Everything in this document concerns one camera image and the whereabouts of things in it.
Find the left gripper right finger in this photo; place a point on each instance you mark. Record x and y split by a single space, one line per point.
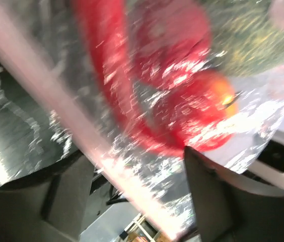
229 206

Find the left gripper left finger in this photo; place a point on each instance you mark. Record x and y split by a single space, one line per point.
47 205

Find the red fake apple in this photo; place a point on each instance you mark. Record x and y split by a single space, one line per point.
192 113

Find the clear zip top bag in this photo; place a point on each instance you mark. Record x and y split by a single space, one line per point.
137 82

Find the red fake chili pepper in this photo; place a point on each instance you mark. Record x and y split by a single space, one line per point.
102 25

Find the green fake melon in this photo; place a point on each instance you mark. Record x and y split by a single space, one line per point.
247 36

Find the red fake pomegranate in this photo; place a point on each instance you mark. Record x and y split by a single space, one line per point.
169 41

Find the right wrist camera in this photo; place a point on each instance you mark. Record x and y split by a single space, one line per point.
268 168

